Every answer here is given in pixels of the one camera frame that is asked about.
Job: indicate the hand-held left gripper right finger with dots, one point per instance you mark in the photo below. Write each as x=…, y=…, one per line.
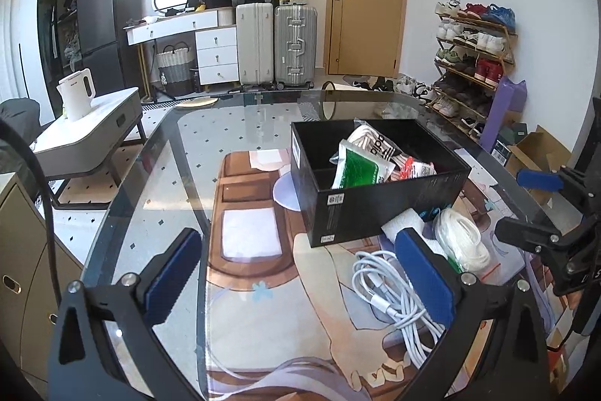
x=425, y=279

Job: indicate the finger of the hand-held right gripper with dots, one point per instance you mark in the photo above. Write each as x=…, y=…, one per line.
x=540, y=180
x=521, y=234

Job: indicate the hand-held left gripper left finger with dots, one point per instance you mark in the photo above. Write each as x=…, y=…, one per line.
x=171, y=279

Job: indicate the small green packet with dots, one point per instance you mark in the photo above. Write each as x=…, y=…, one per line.
x=454, y=264

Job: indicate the clear bag of white tubing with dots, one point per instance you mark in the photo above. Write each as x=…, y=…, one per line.
x=462, y=241

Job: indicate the white plush toy blue tip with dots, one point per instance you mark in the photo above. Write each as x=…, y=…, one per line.
x=404, y=225

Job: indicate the black cardboard box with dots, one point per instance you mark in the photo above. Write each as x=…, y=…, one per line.
x=375, y=208

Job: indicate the large green packet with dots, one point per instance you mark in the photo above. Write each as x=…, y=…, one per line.
x=359, y=168

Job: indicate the black white striped sock pack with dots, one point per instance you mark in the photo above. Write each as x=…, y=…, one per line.
x=375, y=142

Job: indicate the open cardboard box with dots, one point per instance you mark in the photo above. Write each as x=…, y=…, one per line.
x=540, y=147

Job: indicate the dark green box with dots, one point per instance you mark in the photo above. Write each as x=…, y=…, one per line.
x=514, y=133

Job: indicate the purple yoga mat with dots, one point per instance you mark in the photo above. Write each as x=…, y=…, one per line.
x=500, y=114

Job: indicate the printed table mat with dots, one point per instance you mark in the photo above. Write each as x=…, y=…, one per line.
x=263, y=326

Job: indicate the wooden shoe rack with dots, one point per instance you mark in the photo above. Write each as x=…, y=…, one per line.
x=509, y=35

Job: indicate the rows of shoes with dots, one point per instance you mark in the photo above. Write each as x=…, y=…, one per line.
x=488, y=39

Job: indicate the beige cabinet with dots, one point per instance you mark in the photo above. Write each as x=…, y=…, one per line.
x=23, y=241

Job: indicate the pile of floor shoes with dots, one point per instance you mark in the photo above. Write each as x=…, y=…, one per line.
x=408, y=84

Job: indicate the round beige floor mat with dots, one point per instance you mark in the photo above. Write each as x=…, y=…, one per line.
x=197, y=102

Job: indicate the white low table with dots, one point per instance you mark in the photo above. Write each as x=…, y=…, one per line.
x=103, y=109

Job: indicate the white electric kettle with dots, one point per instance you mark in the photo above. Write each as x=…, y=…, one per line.
x=77, y=95

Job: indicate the wicker basket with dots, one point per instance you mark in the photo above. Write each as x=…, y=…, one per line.
x=173, y=67

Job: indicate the dark cloth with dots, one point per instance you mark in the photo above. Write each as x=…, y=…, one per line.
x=19, y=114

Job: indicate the white dressing table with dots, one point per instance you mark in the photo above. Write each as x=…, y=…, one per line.
x=216, y=53

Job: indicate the white suitcase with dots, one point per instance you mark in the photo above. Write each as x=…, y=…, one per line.
x=253, y=44

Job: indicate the silver suitcase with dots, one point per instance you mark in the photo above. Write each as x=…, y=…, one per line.
x=296, y=44

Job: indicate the dark grey fridge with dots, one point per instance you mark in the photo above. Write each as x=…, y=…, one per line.
x=108, y=6

